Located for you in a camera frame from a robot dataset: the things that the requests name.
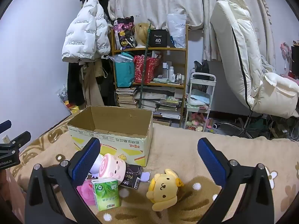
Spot white trolley cart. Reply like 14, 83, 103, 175
183, 72, 217, 131

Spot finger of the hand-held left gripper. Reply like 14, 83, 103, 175
0, 120, 12, 133
0, 131, 31, 150

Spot small pink plush toys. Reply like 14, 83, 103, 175
186, 112, 211, 131

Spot black box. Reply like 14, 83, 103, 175
149, 29, 169, 48

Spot pink swirl roll plush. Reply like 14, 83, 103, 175
98, 153, 128, 185

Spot teal paper bag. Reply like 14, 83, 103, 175
114, 54, 136, 88

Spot pile of magazines and booklets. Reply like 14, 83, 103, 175
140, 91, 185, 120

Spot dark hanging coat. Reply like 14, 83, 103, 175
67, 61, 86, 107

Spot cream curtain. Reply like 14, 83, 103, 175
109, 0, 276, 62

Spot printed cardboard box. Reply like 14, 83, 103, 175
67, 106, 154, 168

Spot cream padded swivel chair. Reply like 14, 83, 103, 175
210, 0, 299, 139

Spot white plastic bag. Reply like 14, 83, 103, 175
167, 13, 187, 49

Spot white-haired lavender plush doll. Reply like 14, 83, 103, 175
89, 154, 152, 183

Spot black bag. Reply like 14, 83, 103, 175
193, 60, 210, 74

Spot wooden shelf rack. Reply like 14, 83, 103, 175
111, 24, 189, 128

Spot folded cloths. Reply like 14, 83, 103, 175
186, 91, 211, 107

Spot yellow dog plush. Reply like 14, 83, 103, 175
146, 169, 184, 212

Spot dark tissue packet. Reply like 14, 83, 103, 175
120, 164, 143, 189

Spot beige printed blanket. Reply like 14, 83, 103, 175
9, 121, 299, 224

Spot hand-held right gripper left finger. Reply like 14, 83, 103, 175
24, 137, 103, 224

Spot red patterned gift bag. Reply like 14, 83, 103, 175
134, 55, 161, 84

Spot magenta bear plush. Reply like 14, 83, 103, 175
77, 178, 96, 207

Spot stack of books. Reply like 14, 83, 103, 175
115, 87, 140, 109

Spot black hanging garment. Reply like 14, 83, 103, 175
100, 58, 116, 106

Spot white puffer jacket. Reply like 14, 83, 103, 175
61, 0, 111, 63

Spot blonde wig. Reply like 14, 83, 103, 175
133, 23, 151, 48

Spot green tissue pack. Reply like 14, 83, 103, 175
91, 178, 121, 211

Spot pink desk fan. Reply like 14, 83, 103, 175
280, 42, 293, 75

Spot cartoon printed bag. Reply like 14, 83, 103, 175
114, 16, 137, 50

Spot green pole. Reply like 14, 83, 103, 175
138, 19, 154, 109

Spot clear plastic bag of toys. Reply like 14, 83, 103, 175
58, 87, 81, 115

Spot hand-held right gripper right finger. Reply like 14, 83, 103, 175
197, 137, 275, 224

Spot group of white toiletry bottles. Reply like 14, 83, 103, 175
162, 61, 185, 84

